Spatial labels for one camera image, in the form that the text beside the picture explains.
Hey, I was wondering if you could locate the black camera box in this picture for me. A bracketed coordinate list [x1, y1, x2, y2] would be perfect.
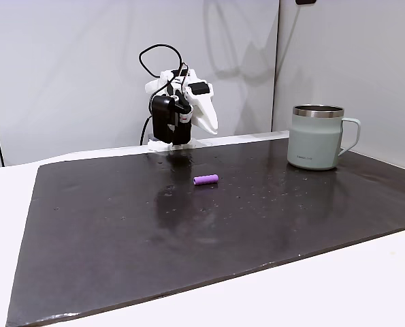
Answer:
[150, 95, 176, 142]

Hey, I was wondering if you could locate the black power cable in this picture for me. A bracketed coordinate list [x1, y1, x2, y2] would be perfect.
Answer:
[140, 115, 153, 146]

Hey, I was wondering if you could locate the black table mat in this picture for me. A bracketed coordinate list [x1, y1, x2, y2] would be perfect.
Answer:
[5, 136, 405, 327]

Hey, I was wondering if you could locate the black camera cable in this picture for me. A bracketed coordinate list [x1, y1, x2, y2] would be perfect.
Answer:
[138, 44, 189, 97]

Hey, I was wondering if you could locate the pale green steel mug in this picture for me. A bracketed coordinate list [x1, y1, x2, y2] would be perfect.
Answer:
[287, 104, 362, 171]

